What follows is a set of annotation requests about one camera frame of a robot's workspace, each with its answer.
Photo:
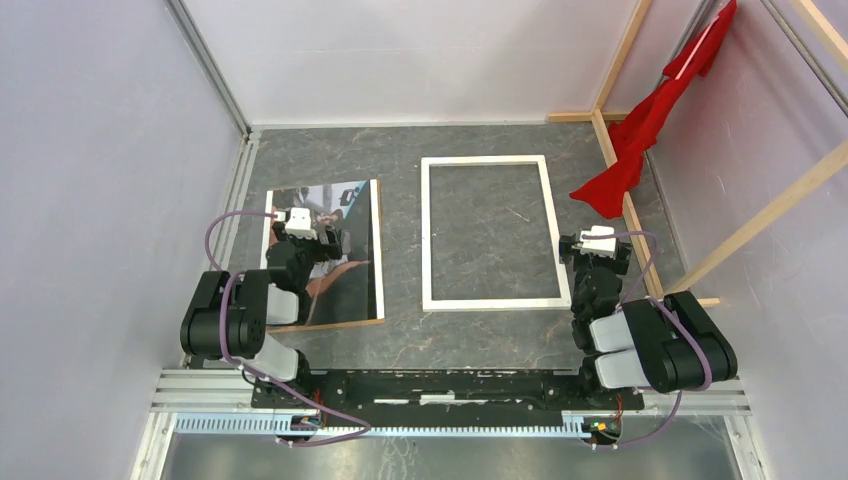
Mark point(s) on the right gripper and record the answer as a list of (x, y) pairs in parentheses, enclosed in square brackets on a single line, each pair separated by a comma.
[(568, 246)]

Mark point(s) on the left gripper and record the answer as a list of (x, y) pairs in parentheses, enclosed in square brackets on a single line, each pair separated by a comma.
[(326, 251)]

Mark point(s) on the photo print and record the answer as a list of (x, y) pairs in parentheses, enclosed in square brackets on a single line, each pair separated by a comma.
[(344, 265)]

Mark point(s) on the white wooden picture frame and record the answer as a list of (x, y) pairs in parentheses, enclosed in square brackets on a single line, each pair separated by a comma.
[(562, 302)]

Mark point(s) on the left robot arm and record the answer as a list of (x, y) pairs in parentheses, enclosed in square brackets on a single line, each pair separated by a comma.
[(229, 313)]

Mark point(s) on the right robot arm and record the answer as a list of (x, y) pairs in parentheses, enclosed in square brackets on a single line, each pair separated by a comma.
[(668, 345)]

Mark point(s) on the wooden backing board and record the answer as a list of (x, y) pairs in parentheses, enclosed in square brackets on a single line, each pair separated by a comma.
[(331, 325)]

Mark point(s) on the red cloth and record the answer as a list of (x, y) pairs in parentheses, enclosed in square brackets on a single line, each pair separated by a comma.
[(639, 130)]

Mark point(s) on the wooden beam rack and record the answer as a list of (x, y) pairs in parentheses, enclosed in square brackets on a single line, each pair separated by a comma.
[(822, 171)]

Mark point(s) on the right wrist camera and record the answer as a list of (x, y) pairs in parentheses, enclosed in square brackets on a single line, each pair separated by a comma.
[(598, 240)]

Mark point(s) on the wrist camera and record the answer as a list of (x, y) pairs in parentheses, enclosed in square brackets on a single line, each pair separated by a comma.
[(598, 240), (295, 222)]

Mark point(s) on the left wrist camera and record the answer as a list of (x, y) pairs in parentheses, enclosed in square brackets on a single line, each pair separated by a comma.
[(295, 222)]

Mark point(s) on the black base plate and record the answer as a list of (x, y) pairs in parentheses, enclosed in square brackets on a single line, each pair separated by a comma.
[(459, 398)]

